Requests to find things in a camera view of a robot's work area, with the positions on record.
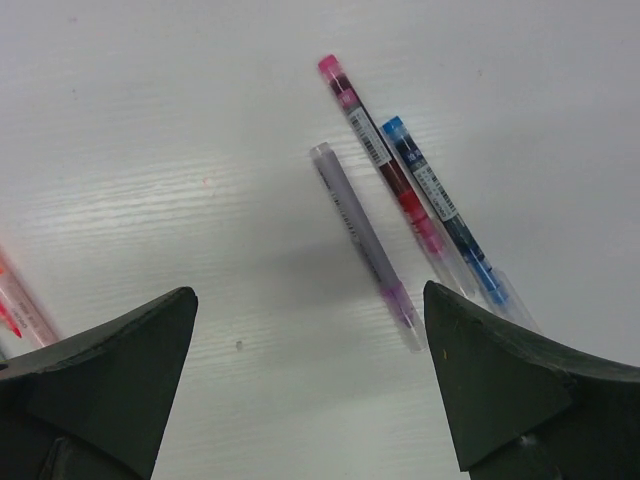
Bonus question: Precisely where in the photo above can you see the pink red capped pen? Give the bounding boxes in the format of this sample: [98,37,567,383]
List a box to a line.
[318,54,475,298]

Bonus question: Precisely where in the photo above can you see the grey purple marker pen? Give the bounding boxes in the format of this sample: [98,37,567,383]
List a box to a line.
[310,142,427,352]

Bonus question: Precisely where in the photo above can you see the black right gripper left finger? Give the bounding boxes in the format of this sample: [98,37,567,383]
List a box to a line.
[1,287,198,479]

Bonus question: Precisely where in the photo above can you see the blue capped pen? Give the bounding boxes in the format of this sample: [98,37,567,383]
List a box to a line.
[382,116,540,332]

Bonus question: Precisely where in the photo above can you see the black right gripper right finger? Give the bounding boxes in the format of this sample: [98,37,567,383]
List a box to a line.
[423,281,639,479]

